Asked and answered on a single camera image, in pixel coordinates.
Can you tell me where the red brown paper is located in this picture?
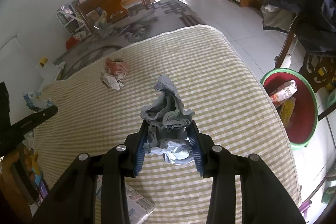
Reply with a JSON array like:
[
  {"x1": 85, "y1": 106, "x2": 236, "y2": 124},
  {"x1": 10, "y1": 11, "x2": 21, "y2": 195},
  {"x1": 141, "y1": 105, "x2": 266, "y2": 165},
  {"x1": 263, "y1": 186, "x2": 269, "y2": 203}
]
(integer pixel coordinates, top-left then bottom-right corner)
[{"x1": 101, "y1": 58, "x2": 128, "y2": 90}]

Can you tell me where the wooden bench sofa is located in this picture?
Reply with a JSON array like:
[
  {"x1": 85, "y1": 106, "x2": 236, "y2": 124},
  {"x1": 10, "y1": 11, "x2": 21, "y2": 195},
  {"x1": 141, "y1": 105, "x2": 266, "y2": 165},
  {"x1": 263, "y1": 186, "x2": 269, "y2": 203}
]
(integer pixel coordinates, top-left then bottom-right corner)
[{"x1": 76, "y1": 0, "x2": 151, "y2": 32}]

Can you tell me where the pink foil snack bag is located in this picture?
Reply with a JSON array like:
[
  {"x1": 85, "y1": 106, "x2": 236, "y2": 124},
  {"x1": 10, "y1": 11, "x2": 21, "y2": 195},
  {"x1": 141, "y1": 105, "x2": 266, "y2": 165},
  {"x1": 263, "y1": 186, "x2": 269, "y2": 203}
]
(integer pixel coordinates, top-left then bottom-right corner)
[{"x1": 269, "y1": 80, "x2": 297, "y2": 107}]

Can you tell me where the white wire rack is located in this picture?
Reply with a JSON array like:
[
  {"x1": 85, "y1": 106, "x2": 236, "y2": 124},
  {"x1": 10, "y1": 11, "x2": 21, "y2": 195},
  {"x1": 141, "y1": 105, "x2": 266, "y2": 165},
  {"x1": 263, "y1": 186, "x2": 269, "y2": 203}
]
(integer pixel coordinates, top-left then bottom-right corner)
[{"x1": 56, "y1": 3, "x2": 87, "y2": 36}]

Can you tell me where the red green trash bin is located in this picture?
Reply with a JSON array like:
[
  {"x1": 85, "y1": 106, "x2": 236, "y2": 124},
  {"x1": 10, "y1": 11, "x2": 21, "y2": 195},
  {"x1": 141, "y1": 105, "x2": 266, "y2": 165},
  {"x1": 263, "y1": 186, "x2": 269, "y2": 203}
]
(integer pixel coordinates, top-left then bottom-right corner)
[{"x1": 261, "y1": 68, "x2": 318, "y2": 151}]

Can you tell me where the dark blue jacket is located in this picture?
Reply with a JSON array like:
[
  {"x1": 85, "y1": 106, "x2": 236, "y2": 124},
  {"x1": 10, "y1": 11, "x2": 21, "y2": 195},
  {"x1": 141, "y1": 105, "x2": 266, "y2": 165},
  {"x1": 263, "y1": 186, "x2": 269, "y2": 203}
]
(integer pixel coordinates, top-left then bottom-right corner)
[{"x1": 261, "y1": 0, "x2": 335, "y2": 57}]

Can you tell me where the smartphone purple screen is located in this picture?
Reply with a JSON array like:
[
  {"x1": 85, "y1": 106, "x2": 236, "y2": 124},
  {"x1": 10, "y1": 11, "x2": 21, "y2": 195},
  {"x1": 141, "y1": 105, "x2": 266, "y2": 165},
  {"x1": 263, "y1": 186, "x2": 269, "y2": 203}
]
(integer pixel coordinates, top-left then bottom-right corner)
[{"x1": 38, "y1": 178, "x2": 49, "y2": 205}]

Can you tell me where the patterned grey rug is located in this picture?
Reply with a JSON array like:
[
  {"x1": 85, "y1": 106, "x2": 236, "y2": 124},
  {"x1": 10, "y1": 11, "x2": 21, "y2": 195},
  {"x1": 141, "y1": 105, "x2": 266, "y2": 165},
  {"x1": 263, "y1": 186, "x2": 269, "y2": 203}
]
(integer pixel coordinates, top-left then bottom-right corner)
[{"x1": 54, "y1": 0, "x2": 204, "y2": 80}]

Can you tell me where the striped beige table cloth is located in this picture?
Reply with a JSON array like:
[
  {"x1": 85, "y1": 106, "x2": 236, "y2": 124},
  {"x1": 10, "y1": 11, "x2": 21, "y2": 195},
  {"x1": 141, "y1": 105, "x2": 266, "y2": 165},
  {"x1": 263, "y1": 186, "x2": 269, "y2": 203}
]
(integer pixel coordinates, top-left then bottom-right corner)
[{"x1": 32, "y1": 24, "x2": 301, "y2": 224}]

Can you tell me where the wooden chair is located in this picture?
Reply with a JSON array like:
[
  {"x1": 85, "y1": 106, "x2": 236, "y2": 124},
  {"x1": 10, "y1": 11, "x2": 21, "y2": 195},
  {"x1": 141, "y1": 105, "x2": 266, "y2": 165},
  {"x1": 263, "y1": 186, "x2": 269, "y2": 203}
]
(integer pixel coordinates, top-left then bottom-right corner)
[{"x1": 274, "y1": 13, "x2": 336, "y2": 119}]

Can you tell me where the blue grey paper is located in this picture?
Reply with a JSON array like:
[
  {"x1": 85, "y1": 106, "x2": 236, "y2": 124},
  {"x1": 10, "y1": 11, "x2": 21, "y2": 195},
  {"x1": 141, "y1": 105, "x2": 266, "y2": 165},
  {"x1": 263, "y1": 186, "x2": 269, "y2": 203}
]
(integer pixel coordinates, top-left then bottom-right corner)
[{"x1": 141, "y1": 75, "x2": 195, "y2": 165}]

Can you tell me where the left hand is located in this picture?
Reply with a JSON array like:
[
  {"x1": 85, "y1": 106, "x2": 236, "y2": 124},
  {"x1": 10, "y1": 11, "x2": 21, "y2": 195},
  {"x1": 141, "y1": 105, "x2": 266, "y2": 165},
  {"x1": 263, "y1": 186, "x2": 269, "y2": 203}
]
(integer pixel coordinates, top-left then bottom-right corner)
[{"x1": 1, "y1": 149, "x2": 32, "y2": 222}]

